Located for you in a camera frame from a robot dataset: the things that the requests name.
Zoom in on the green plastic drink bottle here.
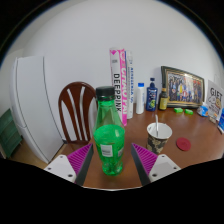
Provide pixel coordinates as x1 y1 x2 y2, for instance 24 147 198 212
92 85 126 177

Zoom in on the dark blue pump bottle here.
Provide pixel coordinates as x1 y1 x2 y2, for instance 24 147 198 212
145 77 159 112

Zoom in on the flat round red coaster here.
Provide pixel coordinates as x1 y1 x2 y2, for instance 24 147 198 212
176 137 192 152

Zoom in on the pink shuttlecock tube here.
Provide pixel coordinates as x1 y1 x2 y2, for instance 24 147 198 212
109 48 129 127

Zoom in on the dark brown wooden chair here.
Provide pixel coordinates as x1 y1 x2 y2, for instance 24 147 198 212
58 81 98 146

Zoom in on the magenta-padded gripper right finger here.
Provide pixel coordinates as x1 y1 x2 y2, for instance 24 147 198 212
130 143 181 187

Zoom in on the floral patterned paper cup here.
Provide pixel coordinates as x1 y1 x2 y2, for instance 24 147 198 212
146 122 173 155

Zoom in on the blue tissue packet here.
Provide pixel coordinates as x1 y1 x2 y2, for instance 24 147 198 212
196 103 210 118

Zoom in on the dark bottle with yellow label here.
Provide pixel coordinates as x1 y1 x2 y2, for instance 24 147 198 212
157 87 169 111

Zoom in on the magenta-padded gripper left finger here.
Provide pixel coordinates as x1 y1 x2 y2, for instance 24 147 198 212
43 143 95 187

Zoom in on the gold framed group photo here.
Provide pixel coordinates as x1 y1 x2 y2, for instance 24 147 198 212
160 65 206 109

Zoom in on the white paper gift bag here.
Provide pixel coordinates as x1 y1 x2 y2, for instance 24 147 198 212
205 79 224 122

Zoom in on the light blue spray bottle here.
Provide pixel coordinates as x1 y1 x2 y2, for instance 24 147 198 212
218 108 224 133

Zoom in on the green plastic crate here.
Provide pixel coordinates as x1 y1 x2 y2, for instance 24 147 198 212
0 108 24 159

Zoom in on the white bottle with blue cap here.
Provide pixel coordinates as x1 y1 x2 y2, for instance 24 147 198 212
135 82 146 115

